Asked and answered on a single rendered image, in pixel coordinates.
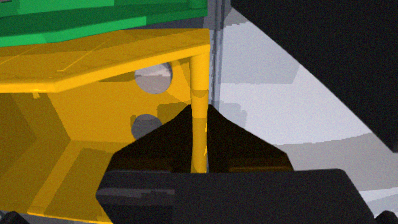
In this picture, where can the yellow bin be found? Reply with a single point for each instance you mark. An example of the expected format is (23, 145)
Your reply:
(55, 147)

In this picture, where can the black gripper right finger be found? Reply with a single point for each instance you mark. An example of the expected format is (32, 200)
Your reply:
(239, 150)

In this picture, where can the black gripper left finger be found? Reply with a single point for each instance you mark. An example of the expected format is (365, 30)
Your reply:
(160, 149)

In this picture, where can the grey open bin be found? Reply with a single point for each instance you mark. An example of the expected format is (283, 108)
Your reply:
(34, 219)

